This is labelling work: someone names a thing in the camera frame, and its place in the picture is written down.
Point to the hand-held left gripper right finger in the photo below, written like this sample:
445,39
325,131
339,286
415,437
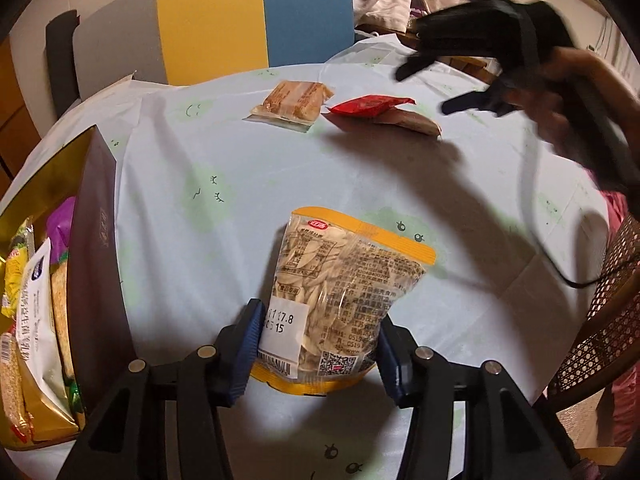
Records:
395,360

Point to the yellow wooden cabinet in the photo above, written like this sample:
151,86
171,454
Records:
15,110

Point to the grey yellow blue chair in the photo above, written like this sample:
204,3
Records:
210,25

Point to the clear-wrapped oat bar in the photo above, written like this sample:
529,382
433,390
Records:
61,310
10,385

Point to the purple and gold box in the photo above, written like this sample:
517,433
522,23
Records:
97,260

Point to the yellow-edged seed packet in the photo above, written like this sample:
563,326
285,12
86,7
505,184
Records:
340,280

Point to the wicker chair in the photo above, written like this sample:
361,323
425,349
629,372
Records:
600,320

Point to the long white and brown packet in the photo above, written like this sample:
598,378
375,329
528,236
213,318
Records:
35,320

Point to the brown snack packet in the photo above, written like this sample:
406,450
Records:
410,122

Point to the plain red snack packet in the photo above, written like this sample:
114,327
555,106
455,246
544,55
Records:
367,106

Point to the yellow-green snack packet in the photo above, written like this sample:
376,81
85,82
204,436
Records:
15,270

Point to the clear-wrapped brown cake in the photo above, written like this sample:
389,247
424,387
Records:
295,100

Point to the wooden side table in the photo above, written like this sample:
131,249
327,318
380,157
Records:
472,64

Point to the purple snack packet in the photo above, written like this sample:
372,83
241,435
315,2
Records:
62,225

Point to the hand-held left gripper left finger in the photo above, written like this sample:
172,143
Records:
245,355

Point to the pink patterned clothing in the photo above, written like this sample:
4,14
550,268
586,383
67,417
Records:
620,202

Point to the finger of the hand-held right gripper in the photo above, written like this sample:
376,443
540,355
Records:
415,66
475,101

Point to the person's right hand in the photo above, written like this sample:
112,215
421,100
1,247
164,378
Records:
550,110

